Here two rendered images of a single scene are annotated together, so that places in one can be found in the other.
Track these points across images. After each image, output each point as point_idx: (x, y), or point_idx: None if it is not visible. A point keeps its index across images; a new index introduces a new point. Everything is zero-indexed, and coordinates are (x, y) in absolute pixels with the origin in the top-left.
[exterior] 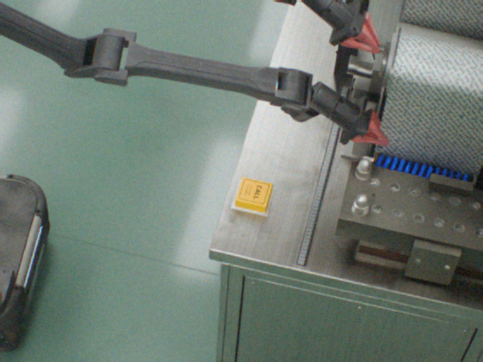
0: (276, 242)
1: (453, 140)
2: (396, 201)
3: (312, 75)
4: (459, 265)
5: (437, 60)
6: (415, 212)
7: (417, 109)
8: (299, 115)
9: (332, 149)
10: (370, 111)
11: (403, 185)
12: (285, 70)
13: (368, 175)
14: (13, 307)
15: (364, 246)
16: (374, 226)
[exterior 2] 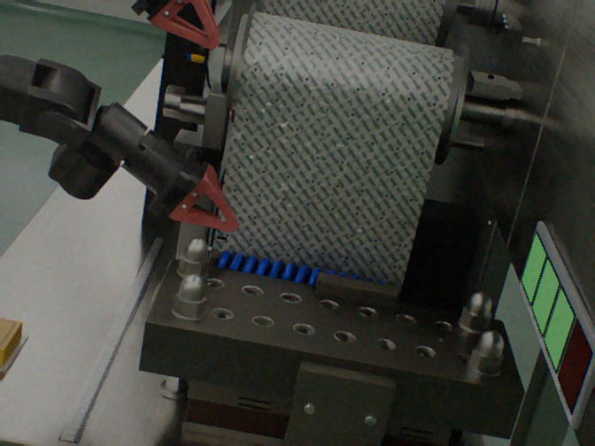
0: (19, 407)
1: (355, 207)
2: (258, 307)
3: (101, 88)
4: (390, 431)
5: (324, 36)
6: (296, 322)
7: (290, 138)
8: (76, 176)
9: (136, 297)
10: (204, 163)
11: (268, 290)
12: (50, 64)
13: (203, 271)
14: None
15: (197, 401)
16: (219, 334)
